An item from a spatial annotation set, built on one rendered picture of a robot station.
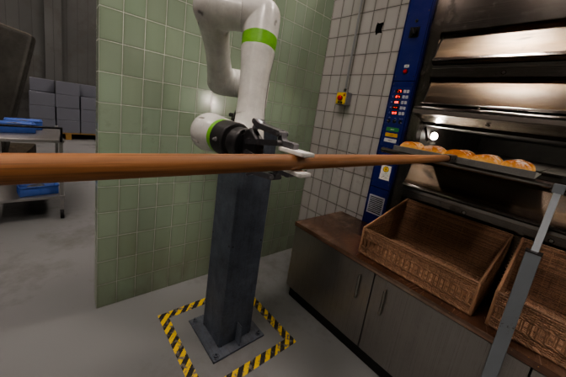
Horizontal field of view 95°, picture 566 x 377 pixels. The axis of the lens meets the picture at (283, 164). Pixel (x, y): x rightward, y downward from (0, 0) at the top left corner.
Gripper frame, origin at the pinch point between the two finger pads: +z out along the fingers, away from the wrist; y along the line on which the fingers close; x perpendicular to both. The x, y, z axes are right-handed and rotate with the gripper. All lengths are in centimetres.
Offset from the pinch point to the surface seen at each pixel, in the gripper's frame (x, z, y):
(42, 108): 32, -721, 62
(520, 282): -82, 34, 35
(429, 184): -142, -18, 22
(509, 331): -82, 36, 53
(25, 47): 46, -421, -36
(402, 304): -88, 0, 71
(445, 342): -88, 20, 75
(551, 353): -95, 48, 60
